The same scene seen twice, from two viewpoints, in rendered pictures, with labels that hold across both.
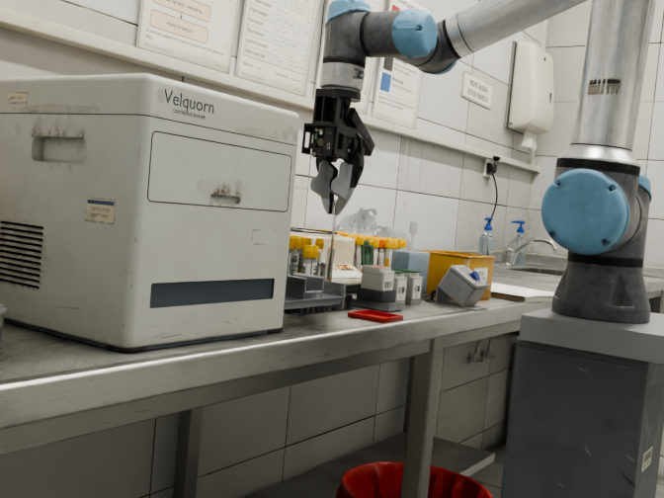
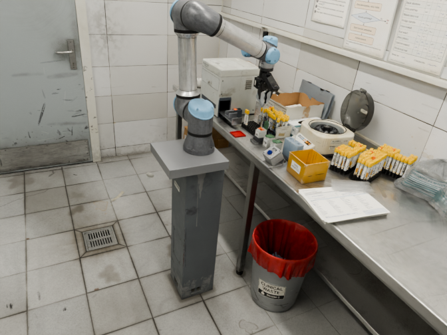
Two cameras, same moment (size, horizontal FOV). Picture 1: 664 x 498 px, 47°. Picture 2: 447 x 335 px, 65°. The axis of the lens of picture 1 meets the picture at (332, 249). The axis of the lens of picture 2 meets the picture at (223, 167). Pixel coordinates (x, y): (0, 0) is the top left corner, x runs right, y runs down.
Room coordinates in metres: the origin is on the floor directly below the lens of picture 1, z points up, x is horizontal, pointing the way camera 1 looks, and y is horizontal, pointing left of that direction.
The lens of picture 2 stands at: (2.04, -1.72, 1.67)
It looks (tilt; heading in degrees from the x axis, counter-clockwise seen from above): 29 degrees down; 118
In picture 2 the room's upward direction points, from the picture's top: 6 degrees clockwise
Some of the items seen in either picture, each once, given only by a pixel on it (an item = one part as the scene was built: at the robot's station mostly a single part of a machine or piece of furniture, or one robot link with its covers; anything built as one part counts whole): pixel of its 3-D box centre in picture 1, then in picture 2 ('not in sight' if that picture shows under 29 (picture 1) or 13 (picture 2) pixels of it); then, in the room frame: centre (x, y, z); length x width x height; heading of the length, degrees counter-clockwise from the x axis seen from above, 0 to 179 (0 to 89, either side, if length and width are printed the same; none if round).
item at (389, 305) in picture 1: (375, 298); (259, 139); (1.40, -0.09, 0.89); 0.09 x 0.05 x 0.04; 56
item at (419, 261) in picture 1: (409, 275); (292, 150); (1.61, -0.17, 0.92); 0.10 x 0.07 x 0.10; 149
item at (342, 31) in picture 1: (348, 34); (269, 48); (1.33, 0.01, 1.35); 0.09 x 0.08 x 0.11; 59
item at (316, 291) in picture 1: (289, 292); (229, 113); (1.12, 0.06, 0.92); 0.21 x 0.07 x 0.05; 147
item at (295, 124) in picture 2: not in sight; (307, 125); (1.56, 0.21, 0.92); 0.24 x 0.12 x 0.10; 57
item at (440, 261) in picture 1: (454, 275); (306, 165); (1.72, -0.28, 0.93); 0.13 x 0.13 x 0.10; 54
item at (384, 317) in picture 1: (375, 316); (237, 133); (1.26, -0.08, 0.88); 0.07 x 0.07 x 0.01; 57
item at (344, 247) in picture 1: (296, 257); (322, 136); (1.69, 0.08, 0.94); 0.30 x 0.24 x 0.12; 48
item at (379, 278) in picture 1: (376, 283); (260, 134); (1.40, -0.09, 0.92); 0.05 x 0.04 x 0.06; 56
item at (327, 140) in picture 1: (335, 125); (264, 78); (1.33, 0.01, 1.19); 0.09 x 0.08 x 0.12; 147
